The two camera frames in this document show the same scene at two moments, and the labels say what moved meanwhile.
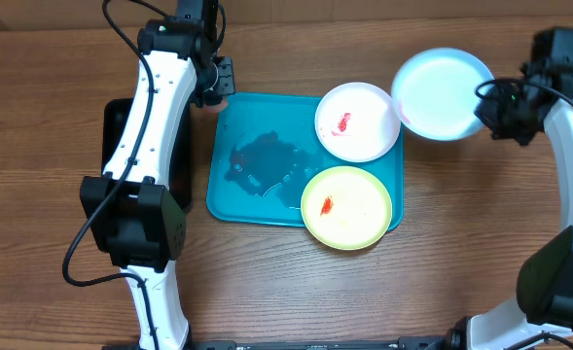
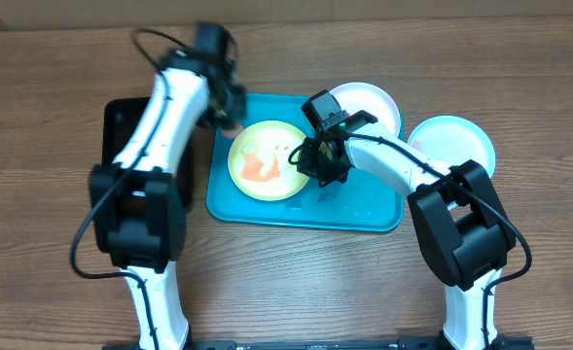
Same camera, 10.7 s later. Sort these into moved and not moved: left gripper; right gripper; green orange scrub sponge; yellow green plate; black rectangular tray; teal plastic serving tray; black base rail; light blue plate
Moved: green orange scrub sponge; left gripper; light blue plate; yellow green plate; right gripper
Not moved: black base rail; teal plastic serving tray; black rectangular tray
